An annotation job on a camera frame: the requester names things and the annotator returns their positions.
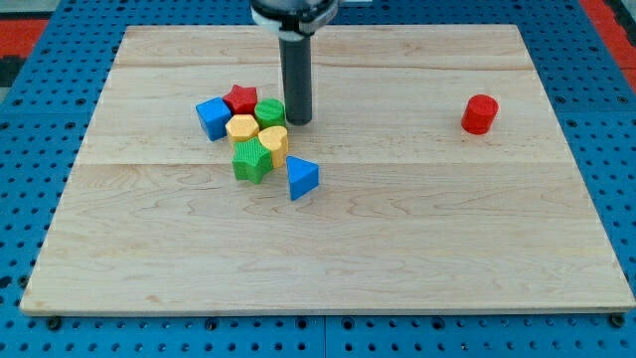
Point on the green cylinder block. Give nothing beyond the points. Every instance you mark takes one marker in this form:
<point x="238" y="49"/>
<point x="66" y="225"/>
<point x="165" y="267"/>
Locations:
<point x="269" y="112"/>

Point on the yellow hexagon block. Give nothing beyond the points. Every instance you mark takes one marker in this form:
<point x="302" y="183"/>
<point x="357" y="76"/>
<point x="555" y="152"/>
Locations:
<point x="241" y="128"/>

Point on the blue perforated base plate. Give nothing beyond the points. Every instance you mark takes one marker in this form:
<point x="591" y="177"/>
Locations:
<point x="46" y="113"/>

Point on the blue cube block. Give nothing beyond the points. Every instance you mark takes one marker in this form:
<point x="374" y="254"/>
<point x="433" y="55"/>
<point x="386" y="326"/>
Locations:
<point x="213" y="115"/>

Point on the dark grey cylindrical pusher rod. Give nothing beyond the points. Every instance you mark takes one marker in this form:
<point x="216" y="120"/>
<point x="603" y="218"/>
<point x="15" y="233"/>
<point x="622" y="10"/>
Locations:
<point x="295" y="57"/>

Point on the red cylinder block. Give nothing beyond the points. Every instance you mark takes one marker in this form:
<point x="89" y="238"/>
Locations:
<point x="479" y="114"/>

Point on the yellow heart block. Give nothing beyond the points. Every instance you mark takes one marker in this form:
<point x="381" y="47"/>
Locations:
<point x="275" y="139"/>

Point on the blue triangle block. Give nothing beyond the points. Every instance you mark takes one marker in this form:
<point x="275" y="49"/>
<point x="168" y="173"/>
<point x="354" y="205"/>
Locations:
<point x="303" y="176"/>

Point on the light wooden board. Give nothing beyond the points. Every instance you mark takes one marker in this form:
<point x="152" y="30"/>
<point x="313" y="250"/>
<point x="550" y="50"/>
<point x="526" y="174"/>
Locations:
<point x="413" y="215"/>

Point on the red star block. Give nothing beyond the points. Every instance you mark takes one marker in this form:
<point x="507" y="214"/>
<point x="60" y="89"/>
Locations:
<point x="241" y="100"/>

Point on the green star block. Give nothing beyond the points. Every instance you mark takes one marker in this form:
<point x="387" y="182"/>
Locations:
<point x="251" y="161"/>

